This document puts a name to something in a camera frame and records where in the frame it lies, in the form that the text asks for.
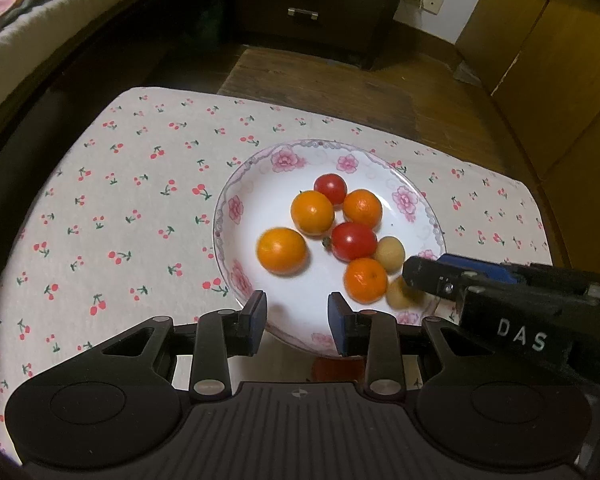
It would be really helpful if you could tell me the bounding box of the large orange tangerine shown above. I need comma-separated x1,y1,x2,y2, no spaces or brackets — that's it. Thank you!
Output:
343,258,388,304

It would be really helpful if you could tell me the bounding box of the oval red tomato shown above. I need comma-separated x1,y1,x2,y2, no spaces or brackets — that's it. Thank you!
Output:
322,221,378,262

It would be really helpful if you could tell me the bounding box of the large brown longan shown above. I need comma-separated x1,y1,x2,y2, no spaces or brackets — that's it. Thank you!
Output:
386,276,425,310

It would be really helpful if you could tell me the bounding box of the dark wooden nightstand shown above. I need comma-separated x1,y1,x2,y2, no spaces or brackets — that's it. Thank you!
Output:
208,0,400,68

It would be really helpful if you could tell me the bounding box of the beige mattress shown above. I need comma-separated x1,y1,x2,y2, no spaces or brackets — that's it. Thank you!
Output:
0,0,125,107

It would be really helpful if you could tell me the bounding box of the wooden wardrobe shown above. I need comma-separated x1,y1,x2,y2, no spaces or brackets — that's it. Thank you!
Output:
456,0,600,272

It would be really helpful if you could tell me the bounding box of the small round red tomato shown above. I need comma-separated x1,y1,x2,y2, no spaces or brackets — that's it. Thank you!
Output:
313,174,348,207

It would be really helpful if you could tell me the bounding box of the white floral plate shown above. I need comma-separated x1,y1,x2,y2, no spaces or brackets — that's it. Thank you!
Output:
212,139,446,358

